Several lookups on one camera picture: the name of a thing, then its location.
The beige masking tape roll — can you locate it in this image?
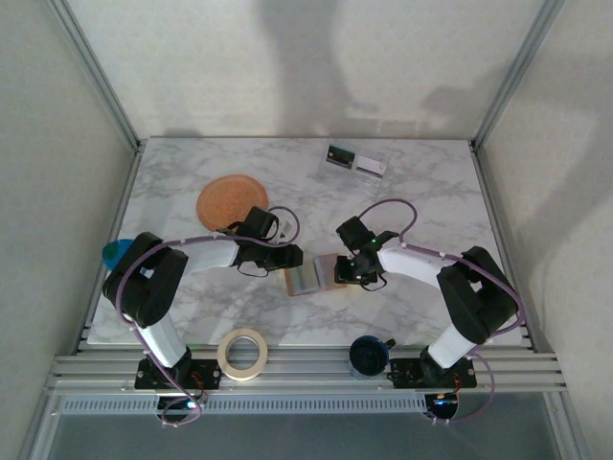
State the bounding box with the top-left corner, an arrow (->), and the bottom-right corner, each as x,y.
216,328 -> 269,382

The aluminium side rail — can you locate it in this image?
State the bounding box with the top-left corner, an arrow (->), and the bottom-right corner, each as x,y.
71,141 -> 148,356
471,141 -> 545,356

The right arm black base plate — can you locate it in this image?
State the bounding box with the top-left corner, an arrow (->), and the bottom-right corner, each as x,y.
390,357 -> 476,389

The blue plastic cup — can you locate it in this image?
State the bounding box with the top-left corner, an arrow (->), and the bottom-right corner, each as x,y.
102,238 -> 133,274

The aluminium frame post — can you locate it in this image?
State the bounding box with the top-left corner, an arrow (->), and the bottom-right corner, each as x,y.
471,0 -> 567,152
45,0 -> 148,152

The grey slotted cable duct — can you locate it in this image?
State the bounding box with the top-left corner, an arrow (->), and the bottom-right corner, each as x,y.
57,395 -> 428,417

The white credit card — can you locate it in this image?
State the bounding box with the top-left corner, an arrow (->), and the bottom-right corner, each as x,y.
354,153 -> 388,178

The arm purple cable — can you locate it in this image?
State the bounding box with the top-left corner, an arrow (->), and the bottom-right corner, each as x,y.
117,205 -> 302,428
356,198 -> 523,427

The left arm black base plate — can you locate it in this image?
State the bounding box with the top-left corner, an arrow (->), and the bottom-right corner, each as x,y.
134,358 -> 222,390

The orange round cork mat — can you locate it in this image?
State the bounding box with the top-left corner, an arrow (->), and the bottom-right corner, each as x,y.
195,174 -> 269,237

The small wooden box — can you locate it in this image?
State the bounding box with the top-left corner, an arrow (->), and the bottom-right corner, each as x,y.
283,253 -> 349,298

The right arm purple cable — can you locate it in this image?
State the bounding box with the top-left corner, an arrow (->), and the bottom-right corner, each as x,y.
356,198 -> 523,427

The aluminium frame leg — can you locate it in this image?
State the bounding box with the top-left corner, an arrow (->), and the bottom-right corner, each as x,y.
545,392 -> 590,460
16,392 -> 63,460

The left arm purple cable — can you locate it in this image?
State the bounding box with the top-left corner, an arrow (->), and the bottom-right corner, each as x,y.
117,205 -> 302,428

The aluminium slotted cross rail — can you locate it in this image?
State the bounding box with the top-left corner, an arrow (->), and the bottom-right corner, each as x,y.
45,352 -> 569,397

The dark blue mug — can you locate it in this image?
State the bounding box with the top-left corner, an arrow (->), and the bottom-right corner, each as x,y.
348,334 -> 397,380

